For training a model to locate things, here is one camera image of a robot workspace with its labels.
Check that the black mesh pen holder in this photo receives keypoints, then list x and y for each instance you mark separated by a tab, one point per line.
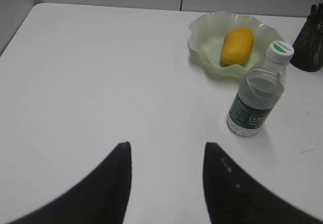
308	45

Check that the frosted green wavy plate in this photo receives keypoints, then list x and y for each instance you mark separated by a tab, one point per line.
207	37

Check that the yellow mango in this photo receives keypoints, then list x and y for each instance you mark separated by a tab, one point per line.
237	46

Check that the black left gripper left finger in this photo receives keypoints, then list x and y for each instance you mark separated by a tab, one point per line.
101	197

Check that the clear water bottle green label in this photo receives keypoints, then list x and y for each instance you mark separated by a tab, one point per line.
260	90

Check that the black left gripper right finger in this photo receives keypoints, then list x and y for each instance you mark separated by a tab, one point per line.
233	196

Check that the black marker pen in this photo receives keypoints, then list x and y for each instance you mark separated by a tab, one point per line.
314	13

